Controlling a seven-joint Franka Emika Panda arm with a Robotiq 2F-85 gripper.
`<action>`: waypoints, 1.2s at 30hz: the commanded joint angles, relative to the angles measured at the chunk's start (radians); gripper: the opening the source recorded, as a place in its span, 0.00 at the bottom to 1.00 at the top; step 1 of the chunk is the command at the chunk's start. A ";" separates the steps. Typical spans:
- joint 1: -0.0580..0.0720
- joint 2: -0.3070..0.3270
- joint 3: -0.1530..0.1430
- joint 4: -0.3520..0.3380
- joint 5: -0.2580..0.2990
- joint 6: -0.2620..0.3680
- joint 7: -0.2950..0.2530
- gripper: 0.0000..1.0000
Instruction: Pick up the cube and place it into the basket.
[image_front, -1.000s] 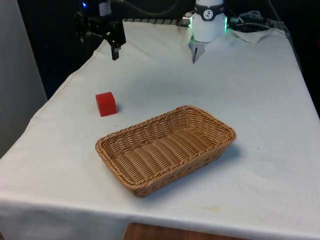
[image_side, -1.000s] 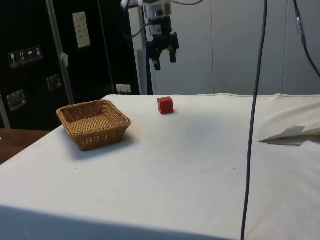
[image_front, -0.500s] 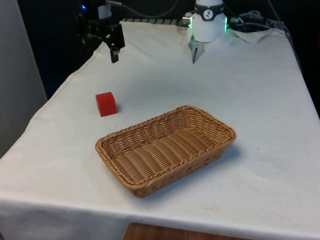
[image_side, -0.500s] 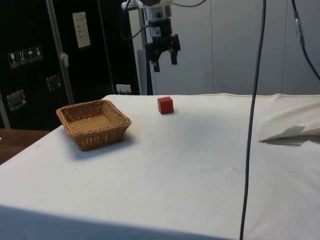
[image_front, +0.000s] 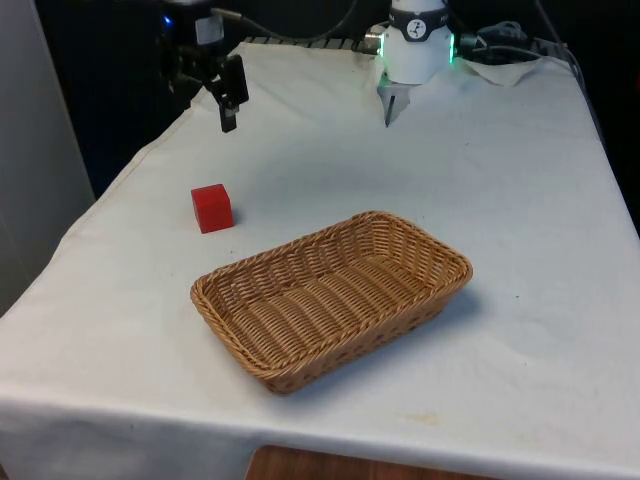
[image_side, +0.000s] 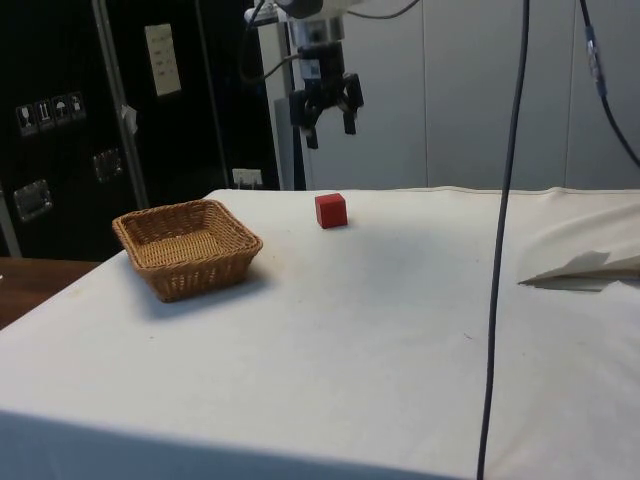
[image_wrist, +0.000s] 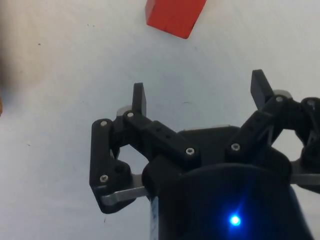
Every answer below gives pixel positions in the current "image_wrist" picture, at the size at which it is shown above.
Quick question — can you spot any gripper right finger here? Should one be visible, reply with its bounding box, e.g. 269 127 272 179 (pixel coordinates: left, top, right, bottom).
224 69 320 193

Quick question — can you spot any red cube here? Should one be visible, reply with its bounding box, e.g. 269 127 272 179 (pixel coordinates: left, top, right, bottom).
144 0 208 40

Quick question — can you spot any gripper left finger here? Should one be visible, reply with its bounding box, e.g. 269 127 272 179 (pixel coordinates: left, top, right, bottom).
89 82 203 215

